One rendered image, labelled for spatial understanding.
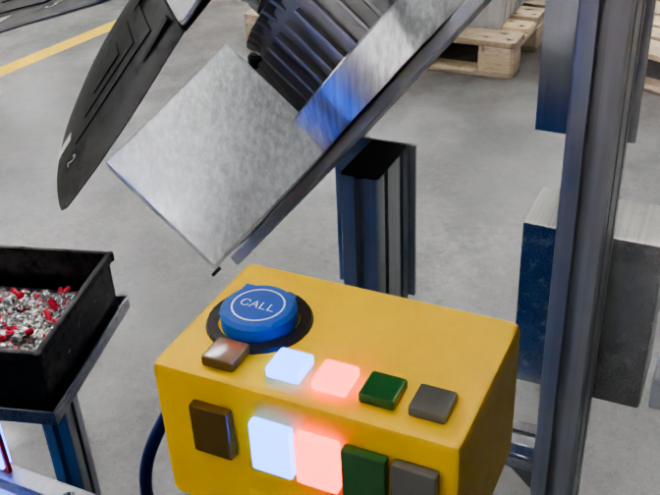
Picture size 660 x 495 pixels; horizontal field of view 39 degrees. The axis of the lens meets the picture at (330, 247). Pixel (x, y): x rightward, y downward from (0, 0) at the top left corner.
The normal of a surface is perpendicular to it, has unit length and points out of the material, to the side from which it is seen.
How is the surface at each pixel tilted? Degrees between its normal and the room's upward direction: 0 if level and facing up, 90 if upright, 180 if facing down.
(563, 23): 90
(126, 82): 54
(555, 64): 90
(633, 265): 90
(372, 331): 0
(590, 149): 90
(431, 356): 0
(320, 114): 99
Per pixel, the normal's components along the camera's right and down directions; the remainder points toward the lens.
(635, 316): -0.42, 0.49
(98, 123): -0.73, -0.30
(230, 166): 0.13, -0.07
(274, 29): -0.75, 0.32
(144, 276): -0.04, -0.85
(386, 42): -0.12, 0.19
